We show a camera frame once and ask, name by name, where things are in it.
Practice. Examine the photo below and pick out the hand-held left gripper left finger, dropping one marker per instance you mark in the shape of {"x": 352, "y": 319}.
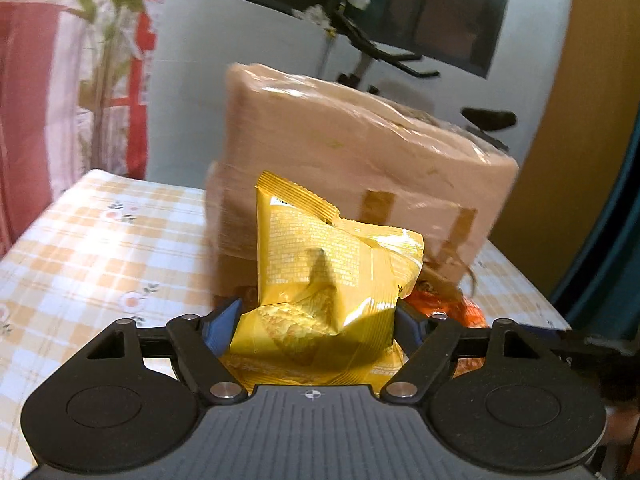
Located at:
{"x": 222, "y": 327}

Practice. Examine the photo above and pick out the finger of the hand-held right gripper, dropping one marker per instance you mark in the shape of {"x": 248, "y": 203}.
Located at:
{"x": 600, "y": 346}

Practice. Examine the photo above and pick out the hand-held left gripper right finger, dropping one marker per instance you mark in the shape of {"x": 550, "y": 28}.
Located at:
{"x": 410, "y": 330}

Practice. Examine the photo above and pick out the orange chip snack packet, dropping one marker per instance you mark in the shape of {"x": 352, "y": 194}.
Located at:
{"x": 467, "y": 312}

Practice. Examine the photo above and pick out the yellow snack packet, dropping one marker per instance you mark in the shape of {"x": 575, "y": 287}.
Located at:
{"x": 320, "y": 270}

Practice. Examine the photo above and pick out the orange checked tablecloth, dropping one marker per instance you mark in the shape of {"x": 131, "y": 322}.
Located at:
{"x": 100, "y": 240}

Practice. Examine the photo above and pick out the taped cardboard box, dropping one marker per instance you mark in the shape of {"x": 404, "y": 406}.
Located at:
{"x": 350, "y": 135}

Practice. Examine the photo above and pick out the black exercise bike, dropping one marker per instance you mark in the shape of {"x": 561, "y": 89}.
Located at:
{"x": 370, "y": 45}

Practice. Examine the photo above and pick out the pink floral curtain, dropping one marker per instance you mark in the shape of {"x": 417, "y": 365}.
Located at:
{"x": 40, "y": 85}

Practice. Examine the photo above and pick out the dark glass window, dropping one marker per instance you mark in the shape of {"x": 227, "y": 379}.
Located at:
{"x": 425, "y": 5}

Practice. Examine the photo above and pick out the small white cloth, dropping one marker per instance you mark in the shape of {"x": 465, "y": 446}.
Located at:
{"x": 317, "y": 15}

